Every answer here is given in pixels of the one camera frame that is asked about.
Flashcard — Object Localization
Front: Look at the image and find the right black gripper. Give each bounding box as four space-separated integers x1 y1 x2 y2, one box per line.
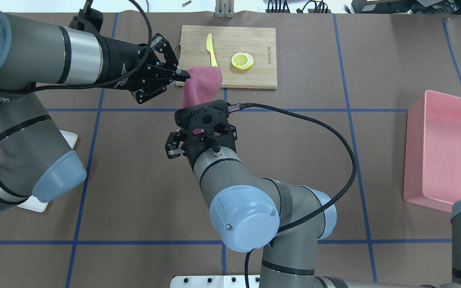
164 128 237 170

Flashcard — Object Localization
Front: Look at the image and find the aluminium frame post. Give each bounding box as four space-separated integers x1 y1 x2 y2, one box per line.
214 0 235 19

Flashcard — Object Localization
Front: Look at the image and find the yellow plastic knife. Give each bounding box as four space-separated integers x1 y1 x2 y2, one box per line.
205 33 218 67

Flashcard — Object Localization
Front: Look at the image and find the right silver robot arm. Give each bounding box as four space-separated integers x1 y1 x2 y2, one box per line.
165 126 397 288

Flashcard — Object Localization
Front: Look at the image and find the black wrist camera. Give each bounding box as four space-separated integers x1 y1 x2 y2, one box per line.
69 0 104 35
174 100 242 138

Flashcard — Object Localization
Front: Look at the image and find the maroon cleaning cloth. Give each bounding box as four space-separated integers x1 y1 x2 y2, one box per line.
181 66 222 109

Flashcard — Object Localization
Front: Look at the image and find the white rectangular tray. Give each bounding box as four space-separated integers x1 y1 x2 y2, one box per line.
16 130 78 213

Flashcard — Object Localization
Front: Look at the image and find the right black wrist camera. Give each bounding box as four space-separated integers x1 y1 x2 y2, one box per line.
174 100 242 138

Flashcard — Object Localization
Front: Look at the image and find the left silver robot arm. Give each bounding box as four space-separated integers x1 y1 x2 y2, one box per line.
0 0 190 213

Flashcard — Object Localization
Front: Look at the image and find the pink plastic bin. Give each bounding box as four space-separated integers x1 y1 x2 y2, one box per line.
403 90 461 212

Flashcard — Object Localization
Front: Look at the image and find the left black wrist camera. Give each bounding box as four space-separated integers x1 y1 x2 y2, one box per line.
69 0 104 35

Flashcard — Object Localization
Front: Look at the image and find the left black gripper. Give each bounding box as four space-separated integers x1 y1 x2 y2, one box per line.
94 34 190 104

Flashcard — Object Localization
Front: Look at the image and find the bamboo cutting board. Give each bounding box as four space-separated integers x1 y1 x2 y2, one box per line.
179 24 278 90

